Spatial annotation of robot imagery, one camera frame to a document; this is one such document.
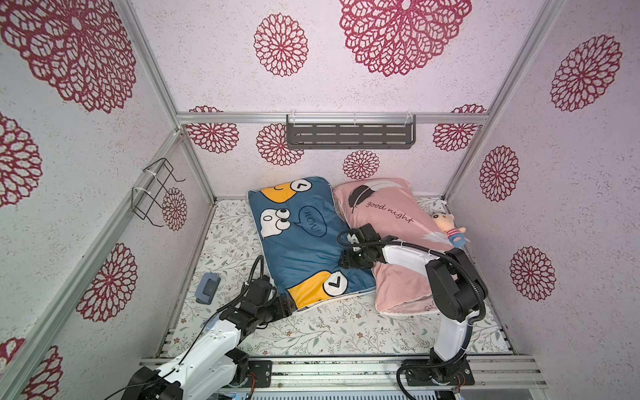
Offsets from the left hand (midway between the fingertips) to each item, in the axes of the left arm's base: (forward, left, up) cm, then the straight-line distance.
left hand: (288, 308), depth 86 cm
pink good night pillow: (+36, -38, +13) cm, 54 cm away
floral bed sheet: (-5, -24, -1) cm, 24 cm away
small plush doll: (+27, -65, +5) cm, 71 cm away
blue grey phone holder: (+7, +30, +1) cm, 31 cm away
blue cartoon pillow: (+32, -2, +5) cm, 33 cm away
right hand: (+18, -21, +1) cm, 28 cm away
